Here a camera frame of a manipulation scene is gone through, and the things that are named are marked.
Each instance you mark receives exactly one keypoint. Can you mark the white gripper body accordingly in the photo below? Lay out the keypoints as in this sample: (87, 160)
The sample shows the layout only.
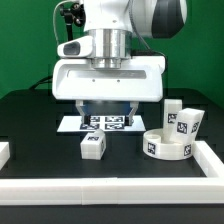
(138, 79)

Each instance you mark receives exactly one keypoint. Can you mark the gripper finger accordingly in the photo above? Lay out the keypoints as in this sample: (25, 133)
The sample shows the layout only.
(85, 118)
(129, 118)

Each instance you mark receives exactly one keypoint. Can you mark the white round stool seat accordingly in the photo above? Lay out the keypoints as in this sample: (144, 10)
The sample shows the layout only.
(156, 147)

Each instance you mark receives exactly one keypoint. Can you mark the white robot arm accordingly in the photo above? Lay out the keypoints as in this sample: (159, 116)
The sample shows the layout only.
(102, 65)

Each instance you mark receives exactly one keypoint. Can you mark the white marker sheet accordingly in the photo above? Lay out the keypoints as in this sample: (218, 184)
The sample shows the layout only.
(106, 123)

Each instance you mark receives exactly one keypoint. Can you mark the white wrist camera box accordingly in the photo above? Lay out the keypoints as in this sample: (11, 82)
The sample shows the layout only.
(78, 48)

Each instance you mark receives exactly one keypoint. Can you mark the white left fence wall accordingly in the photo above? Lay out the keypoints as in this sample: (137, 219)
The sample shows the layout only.
(4, 153)

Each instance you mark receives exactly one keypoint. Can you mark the white fence wall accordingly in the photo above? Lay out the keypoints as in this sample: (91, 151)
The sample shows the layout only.
(4, 153)
(208, 161)
(117, 191)

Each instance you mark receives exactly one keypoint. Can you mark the white front fence wall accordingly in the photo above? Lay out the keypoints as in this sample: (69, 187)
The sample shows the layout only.
(117, 191)

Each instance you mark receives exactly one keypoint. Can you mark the black camera stand pole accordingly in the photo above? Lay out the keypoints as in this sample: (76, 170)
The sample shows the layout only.
(73, 15)

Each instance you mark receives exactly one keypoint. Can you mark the white right fence wall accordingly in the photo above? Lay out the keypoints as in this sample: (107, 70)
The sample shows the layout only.
(208, 161)

